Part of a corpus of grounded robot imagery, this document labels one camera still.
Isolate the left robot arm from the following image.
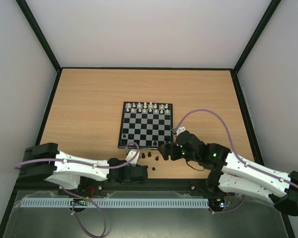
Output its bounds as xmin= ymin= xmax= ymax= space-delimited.
xmin=14 ymin=143 xmax=148 ymax=190

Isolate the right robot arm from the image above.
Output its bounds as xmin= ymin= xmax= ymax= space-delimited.
xmin=158 ymin=128 xmax=298 ymax=216

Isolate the black and silver chessboard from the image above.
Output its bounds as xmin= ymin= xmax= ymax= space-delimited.
xmin=118 ymin=101 xmax=173 ymax=149

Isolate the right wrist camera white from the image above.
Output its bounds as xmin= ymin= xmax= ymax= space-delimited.
xmin=172 ymin=126 xmax=186 ymax=136

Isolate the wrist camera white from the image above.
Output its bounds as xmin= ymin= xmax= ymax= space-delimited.
xmin=126 ymin=149 xmax=140 ymax=167
xmin=172 ymin=126 xmax=186 ymax=136

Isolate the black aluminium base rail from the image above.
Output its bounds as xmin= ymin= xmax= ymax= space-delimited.
xmin=14 ymin=177 xmax=276 ymax=198

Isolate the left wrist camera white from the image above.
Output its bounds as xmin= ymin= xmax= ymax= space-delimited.
xmin=126 ymin=149 xmax=140 ymax=167

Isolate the light blue cable duct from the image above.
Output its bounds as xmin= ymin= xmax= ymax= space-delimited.
xmin=20 ymin=198 xmax=209 ymax=209

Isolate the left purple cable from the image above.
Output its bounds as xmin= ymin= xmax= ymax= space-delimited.
xmin=14 ymin=142 xmax=140 ymax=238

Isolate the purple cable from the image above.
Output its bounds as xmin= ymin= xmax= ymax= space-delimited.
xmin=14 ymin=142 xmax=140 ymax=238
xmin=173 ymin=109 xmax=298 ymax=214

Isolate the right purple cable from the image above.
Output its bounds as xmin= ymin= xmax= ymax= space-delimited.
xmin=173 ymin=109 xmax=298 ymax=214

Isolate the black cage frame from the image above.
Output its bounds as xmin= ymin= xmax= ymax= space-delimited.
xmin=0 ymin=0 xmax=296 ymax=238

